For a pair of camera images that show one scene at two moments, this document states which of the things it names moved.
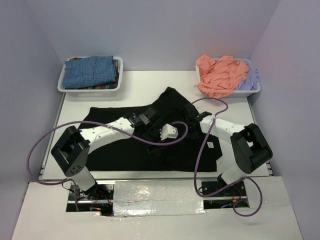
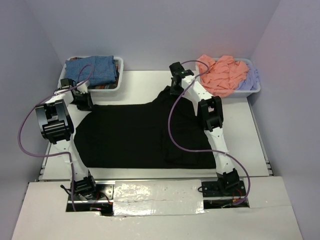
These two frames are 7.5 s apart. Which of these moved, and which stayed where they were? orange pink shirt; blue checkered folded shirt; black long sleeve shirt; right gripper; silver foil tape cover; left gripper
Moved: left gripper; right gripper
Stayed: orange pink shirt; black long sleeve shirt; silver foil tape cover; blue checkered folded shirt
